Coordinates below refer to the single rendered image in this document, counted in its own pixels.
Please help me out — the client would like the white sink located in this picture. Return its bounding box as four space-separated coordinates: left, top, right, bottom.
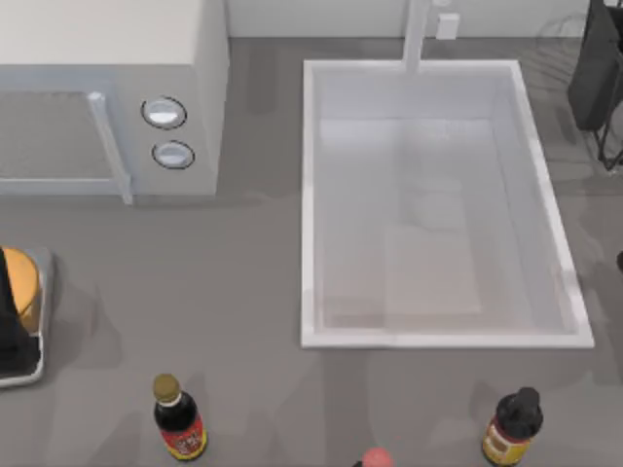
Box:
298 58 597 351

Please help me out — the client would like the pale microwave oven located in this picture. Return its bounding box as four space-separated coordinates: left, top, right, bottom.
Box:
0 0 231 206

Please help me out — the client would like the small round microwave knob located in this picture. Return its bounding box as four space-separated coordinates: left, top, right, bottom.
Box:
150 139 197 171

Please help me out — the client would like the large round microwave knob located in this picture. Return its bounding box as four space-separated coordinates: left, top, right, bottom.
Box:
139 95 189 131

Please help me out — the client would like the tall white tap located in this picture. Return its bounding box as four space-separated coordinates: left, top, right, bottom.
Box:
401 0 430 75

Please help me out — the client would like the dark bottle with gold cap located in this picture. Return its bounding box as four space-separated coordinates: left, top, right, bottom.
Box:
152 373 209 463

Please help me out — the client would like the red capped bottle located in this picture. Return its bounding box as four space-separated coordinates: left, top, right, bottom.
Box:
358 447 396 467

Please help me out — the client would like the grey metal tray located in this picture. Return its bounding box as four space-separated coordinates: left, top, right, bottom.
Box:
0 245 55 389

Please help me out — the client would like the pale microwave oven door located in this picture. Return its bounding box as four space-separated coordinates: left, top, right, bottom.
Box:
0 90 128 197

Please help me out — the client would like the dark bottle with black cap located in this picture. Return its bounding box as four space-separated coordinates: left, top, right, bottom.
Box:
481 385 545 467

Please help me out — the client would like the round orange bread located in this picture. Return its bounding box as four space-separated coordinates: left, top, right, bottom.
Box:
1 248 41 333

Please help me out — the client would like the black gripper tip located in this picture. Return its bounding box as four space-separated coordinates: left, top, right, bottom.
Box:
0 246 41 375

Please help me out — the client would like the pale microwave door handle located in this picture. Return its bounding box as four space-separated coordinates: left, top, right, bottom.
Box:
86 90 134 206

